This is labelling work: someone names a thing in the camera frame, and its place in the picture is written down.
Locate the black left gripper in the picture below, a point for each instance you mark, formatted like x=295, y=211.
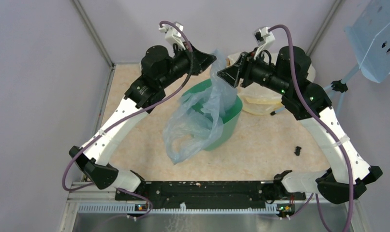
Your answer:
x=202, y=60

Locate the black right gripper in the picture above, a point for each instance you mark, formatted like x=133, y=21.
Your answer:
x=247, y=63

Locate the green plastic trash bin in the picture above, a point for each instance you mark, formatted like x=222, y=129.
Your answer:
x=213, y=108

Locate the clear yellow plastic bag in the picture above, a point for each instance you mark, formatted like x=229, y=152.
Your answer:
x=265, y=93

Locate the blue plastic trash bag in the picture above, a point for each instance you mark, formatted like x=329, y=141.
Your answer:
x=180, y=145

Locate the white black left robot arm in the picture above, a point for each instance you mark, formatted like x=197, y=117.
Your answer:
x=158, y=71

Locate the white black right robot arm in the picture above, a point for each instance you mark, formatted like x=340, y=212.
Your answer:
x=348, y=173

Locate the small black plastic part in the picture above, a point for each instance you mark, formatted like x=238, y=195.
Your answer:
x=297, y=150

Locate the light blue perforated panel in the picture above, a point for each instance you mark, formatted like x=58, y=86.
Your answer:
x=369, y=37

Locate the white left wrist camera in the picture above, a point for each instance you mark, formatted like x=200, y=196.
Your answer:
x=172, y=34

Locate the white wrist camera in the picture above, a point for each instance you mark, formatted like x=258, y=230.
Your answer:
x=264, y=39
x=172, y=34

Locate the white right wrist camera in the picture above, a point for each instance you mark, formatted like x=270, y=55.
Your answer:
x=264, y=39

